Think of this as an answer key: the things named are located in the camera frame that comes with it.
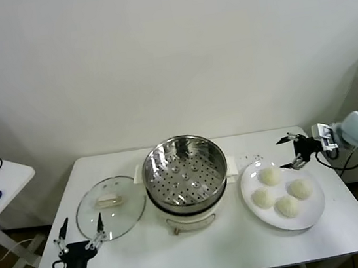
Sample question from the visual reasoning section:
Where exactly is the white electric cooker pot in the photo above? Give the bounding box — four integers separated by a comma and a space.
131, 151, 245, 240

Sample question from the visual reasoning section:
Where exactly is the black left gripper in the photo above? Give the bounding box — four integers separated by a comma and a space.
51, 212, 111, 268

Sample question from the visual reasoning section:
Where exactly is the white round plate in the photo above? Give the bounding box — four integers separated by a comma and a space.
237, 151, 330, 237

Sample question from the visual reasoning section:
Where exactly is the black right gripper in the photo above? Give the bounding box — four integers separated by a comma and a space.
274, 128, 325, 174

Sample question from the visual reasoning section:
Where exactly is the round glass pot lid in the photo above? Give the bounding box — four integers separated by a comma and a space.
71, 172, 152, 246

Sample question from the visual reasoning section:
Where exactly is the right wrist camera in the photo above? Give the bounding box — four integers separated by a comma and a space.
311, 121, 339, 153

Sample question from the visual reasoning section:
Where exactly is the white steamed baozi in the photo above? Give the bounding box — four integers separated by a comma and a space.
250, 186, 277, 211
257, 165, 284, 187
272, 194, 301, 220
286, 177, 315, 201

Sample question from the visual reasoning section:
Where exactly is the white x-leg side table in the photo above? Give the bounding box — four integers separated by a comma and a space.
0, 146, 48, 268

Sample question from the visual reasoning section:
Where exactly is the white floor cable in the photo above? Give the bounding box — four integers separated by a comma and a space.
0, 237, 39, 263

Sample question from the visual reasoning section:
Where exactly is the perforated steel steamer basket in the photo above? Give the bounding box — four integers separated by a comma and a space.
138, 130, 234, 220

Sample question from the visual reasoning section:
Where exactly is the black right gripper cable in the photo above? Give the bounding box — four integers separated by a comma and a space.
313, 145, 358, 176

